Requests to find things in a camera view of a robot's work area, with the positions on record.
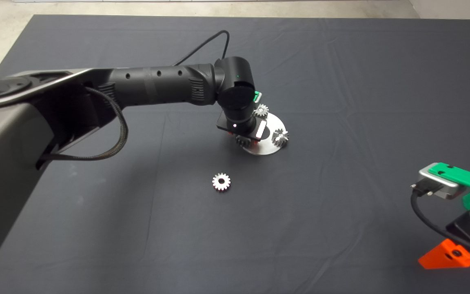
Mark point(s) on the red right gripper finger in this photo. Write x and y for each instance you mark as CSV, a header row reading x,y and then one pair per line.
x,y
443,257

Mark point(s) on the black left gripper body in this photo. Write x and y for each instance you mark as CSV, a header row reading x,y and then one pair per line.
x,y
243,126

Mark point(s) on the large steel gear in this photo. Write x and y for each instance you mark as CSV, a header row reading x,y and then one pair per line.
x,y
242,141

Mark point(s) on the small steel gear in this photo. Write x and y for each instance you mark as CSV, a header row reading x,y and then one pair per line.
x,y
221,181
280,138
263,111

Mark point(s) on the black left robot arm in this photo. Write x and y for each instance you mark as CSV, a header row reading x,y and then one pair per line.
x,y
157,83

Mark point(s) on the round metal plate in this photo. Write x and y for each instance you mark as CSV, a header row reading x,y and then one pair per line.
x,y
259,149

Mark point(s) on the dark grey table cloth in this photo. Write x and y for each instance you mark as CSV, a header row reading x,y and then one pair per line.
x,y
341,81

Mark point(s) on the green left camera mount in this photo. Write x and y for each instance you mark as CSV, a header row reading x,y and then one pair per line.
x,y
255,97

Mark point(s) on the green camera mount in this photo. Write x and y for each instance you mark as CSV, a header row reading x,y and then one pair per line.
x,y
255,97
463,177

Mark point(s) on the silver left camera box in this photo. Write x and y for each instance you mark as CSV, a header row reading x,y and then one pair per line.
x,y
260,96

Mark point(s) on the silver camera box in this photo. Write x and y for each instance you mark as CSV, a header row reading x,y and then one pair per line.
x,y
443,188
260,96

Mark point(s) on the silver right camera box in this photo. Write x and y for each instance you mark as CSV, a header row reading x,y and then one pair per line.
x,y
443,188

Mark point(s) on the green right camera mount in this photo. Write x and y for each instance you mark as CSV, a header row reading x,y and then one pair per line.
x,y
463,177

